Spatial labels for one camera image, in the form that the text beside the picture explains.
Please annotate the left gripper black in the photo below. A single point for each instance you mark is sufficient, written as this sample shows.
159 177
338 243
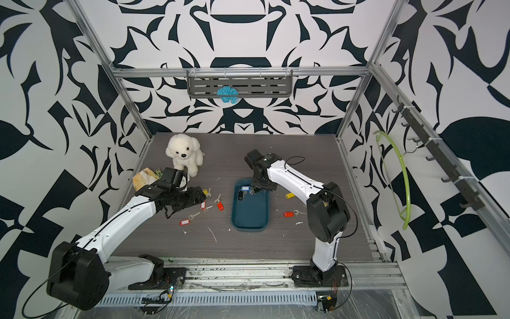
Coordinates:
194 199

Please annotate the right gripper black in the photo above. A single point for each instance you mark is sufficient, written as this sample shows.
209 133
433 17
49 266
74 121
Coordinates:
269 187

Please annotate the teal plastic storage box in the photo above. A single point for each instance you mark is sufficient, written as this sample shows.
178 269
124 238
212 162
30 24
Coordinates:
252 213

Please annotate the red white tag key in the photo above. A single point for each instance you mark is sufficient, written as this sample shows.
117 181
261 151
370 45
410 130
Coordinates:
205 207

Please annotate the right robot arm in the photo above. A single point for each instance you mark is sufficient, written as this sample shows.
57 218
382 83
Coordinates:
327 211

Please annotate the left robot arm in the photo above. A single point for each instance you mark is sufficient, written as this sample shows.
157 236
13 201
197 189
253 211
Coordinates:
81 273

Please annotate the yellow paper bag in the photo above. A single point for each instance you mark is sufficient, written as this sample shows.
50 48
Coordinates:
143 178

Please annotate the white plush dog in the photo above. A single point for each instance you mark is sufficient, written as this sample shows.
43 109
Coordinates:
185 152

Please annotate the blue scrunchie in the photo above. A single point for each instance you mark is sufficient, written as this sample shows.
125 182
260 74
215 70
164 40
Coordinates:
228 94

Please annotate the green hoop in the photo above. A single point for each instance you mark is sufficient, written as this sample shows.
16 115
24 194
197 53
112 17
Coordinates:
406 211

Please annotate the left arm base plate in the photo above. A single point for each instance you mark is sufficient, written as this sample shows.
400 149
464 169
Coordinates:
167 279

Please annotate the grey metal wall shelf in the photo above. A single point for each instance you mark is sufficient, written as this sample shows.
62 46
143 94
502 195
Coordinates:
250 83

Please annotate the white cable duct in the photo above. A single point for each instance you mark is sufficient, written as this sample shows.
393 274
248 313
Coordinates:
202 299

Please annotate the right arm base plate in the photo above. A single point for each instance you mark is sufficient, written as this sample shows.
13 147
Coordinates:
312 277

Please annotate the black wall hook rail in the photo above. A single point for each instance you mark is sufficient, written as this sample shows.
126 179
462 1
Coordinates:
440 153

